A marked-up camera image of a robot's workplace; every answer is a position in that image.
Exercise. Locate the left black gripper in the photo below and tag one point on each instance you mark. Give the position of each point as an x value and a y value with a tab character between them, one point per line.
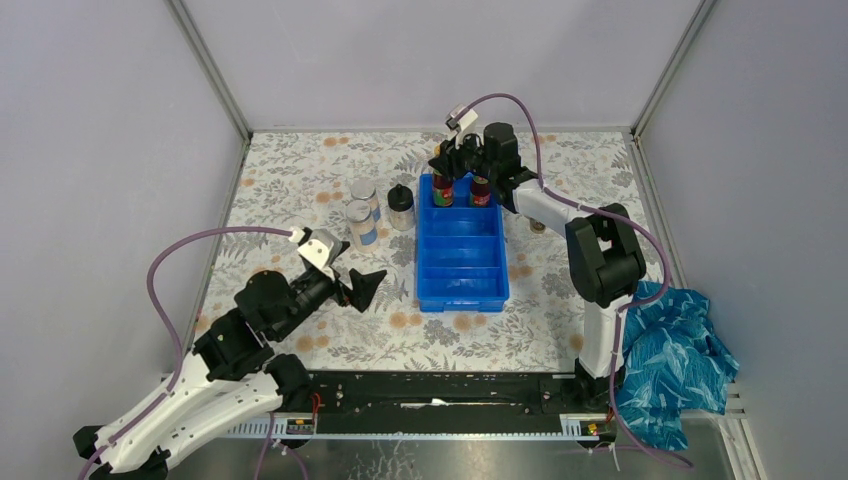
364	285

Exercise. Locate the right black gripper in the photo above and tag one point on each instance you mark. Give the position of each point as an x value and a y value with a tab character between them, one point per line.
448	160

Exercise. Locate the yellow cap sauce bottle front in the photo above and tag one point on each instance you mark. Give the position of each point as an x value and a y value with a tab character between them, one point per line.
442	190

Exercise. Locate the sauce bottle red label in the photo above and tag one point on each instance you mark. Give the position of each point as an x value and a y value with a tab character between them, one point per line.
479	192

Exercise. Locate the clear jar black knob lid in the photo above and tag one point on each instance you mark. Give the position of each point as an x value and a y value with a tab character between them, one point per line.
401	207

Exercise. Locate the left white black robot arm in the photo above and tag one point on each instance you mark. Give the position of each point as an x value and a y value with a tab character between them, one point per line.
232	372

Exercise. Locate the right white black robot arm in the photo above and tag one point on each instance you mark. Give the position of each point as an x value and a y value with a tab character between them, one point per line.
605	259

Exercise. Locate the silver lid jar white beads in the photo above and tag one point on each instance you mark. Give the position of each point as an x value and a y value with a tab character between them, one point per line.
362	226

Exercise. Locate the silver lid jar rear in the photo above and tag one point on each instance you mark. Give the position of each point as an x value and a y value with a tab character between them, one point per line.
365	189

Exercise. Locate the floral tablecloth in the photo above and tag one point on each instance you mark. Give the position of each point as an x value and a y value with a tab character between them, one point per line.
304	179

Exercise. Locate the blue plastic divided bin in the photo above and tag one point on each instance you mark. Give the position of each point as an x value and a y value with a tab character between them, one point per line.
461	263

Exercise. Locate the small brown spice bottle front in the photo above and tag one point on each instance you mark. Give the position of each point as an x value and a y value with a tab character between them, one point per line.
536	226

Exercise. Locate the blue patterned cloth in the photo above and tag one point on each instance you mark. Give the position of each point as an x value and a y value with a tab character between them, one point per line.
674	362

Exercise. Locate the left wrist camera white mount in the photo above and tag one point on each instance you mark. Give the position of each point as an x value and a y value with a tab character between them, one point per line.
314	246

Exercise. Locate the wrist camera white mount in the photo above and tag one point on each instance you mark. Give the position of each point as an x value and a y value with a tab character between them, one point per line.
314	246
461	122

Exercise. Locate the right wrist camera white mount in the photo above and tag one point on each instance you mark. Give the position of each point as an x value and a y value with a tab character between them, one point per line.
461	122

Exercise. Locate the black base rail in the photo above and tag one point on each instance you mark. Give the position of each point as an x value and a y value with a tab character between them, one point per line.
422	404

